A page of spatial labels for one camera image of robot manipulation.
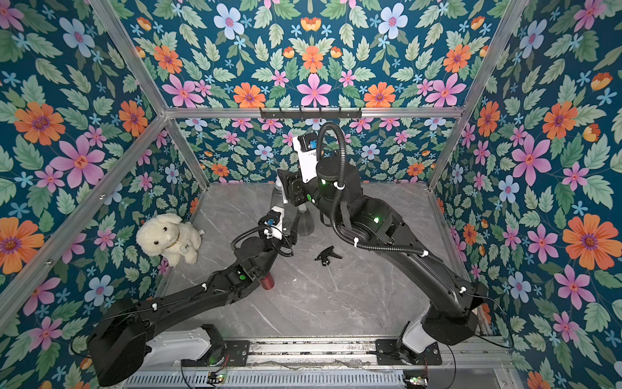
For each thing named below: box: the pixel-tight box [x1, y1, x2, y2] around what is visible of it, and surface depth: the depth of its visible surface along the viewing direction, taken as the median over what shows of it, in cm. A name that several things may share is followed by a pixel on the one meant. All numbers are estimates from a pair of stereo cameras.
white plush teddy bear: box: [136, 213, 202, 268], surface depth 86 cm
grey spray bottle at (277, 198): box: [270, 173, 285, 210], surface depth 65 cm
